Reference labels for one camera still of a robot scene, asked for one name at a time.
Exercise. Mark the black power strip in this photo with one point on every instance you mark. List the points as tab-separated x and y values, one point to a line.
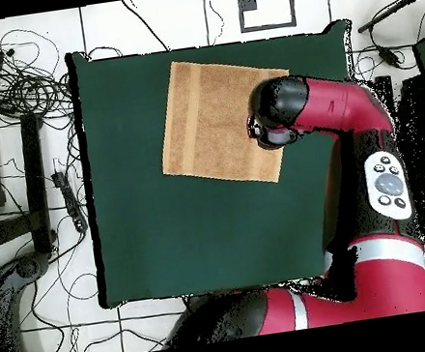
70	202

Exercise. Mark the black stand bar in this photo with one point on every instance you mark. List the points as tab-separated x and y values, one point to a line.
384	85
35	181

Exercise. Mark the black rod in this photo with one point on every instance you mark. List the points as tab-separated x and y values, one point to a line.
388	11

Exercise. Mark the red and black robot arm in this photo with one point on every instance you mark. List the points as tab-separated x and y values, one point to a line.
335	104

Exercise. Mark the tan terry towel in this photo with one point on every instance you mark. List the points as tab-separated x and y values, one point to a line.
209	125

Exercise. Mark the dark green table cloth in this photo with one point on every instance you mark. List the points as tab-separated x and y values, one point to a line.
146	232

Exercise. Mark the grey rectangular floor frame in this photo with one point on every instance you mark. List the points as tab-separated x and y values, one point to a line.
269	27

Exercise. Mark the grey tripod base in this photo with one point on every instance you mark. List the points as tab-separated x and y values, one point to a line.
26	268

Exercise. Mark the black power adapter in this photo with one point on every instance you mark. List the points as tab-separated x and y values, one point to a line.
389	56

